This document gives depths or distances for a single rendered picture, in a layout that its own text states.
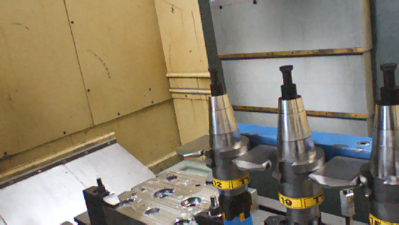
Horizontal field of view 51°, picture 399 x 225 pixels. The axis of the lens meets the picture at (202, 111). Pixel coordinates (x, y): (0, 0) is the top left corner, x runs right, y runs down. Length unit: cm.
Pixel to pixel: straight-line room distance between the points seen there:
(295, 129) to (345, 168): 7
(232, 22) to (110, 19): 86
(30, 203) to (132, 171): 43
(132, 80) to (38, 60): 47
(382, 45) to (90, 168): 128
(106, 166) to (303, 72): 104
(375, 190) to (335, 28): 69
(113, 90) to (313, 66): 110
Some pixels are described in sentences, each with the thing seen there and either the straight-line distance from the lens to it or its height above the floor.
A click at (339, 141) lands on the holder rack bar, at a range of 52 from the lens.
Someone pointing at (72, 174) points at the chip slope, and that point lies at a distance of 184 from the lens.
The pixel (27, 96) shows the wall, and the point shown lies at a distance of 182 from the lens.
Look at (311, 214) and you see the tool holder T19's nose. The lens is 51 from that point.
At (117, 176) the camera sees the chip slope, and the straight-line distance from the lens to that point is 183.
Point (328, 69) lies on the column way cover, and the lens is 112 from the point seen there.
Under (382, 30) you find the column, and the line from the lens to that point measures 109.
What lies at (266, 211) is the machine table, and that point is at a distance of 109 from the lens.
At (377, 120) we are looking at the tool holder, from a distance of 42.
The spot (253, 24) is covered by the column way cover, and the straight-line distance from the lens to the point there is 122.
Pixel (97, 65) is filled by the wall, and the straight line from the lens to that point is 195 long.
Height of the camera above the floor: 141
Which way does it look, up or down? 14 degrees down
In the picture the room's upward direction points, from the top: 10 degrees counter-clockwise
